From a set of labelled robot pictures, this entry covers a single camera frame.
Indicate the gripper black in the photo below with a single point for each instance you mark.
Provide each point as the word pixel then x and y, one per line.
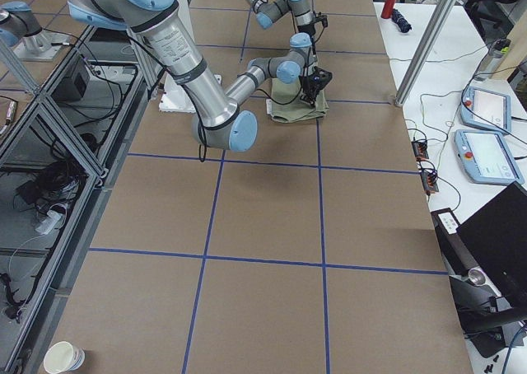
pixel 310 86
pixel 310 30

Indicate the olive green long-sleeve shirt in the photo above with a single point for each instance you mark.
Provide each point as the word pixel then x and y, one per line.
pixel 288 108

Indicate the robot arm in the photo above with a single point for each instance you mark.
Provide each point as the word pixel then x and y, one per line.
pixel 268 12
pixel 219 121

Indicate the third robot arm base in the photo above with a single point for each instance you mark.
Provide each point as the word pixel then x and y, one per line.
pixel 21 30

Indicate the folded dark blue umbrella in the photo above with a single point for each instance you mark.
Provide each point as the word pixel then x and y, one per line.
pixel 400 21

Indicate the orange terminal block strip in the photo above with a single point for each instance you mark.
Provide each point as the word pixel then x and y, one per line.
pixel 427 170

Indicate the far teach pendant tablet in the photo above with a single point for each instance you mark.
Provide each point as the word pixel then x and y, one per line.
pixel 484 109

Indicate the teach pendant tablet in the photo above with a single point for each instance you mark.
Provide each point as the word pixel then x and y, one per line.
pixel 486 158
pixel 484 109

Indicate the near teach pendant tablet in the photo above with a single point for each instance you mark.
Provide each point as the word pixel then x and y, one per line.
pixel 486 158

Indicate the black laptop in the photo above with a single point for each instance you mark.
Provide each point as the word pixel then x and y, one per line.
pixel 496 237

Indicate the paper cup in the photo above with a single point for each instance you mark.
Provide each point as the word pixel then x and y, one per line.
pixel 63 357

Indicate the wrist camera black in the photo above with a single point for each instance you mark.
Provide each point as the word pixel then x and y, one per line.
pixel 322 78
pixel 320 18

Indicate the aluminium frame post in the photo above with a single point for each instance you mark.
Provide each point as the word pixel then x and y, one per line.
pixel 430 35

